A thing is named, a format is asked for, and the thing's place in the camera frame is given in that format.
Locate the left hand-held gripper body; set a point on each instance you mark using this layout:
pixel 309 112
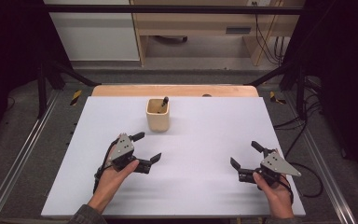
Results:
pixel 122 152

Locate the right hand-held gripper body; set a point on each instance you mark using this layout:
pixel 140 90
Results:
pixel 275 165

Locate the beige square cup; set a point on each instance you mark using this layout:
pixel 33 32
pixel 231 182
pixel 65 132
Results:
pixel 158 121

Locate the black makeup brush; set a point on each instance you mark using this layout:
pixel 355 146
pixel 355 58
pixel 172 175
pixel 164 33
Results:
pixel 165 101

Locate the person's right hand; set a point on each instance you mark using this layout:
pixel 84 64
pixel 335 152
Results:
pixel 276 197

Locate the person's left hand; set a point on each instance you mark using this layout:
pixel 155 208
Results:
pixel 112 183

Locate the white table cover board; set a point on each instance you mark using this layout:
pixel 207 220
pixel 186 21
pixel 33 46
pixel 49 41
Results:
pixel 192 186

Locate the yellow black floor tape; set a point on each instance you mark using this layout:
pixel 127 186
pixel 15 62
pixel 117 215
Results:
pixel 274 97
pixel 76 97

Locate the wooden table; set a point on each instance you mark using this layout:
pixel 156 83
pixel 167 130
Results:
pixel 167 90

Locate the black metal stand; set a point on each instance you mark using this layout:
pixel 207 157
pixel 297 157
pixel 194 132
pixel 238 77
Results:
pixel 300 93
pixel 42 93

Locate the white cabinet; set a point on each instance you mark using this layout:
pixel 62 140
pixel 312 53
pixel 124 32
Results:
pixel 96 37

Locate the black curtain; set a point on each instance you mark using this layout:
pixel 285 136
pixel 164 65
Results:
pixel 345 77
pixel 9 62

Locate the light wooden desk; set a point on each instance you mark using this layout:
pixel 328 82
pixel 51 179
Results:
pixel 199 23

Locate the aluminium floor rail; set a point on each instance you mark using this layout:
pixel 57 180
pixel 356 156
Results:
pixel 18 155
pixel 323 165

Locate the black horizontal frame bar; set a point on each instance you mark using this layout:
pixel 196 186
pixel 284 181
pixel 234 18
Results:
pixel 167 9

